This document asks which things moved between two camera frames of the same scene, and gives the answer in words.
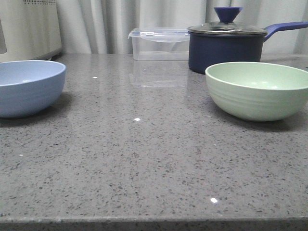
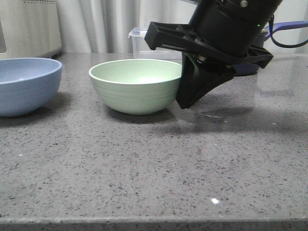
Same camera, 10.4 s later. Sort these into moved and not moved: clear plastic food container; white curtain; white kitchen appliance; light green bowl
Moved: light green bowl
Not moved: white curtain; white kitchen appliance; clear plastic food container
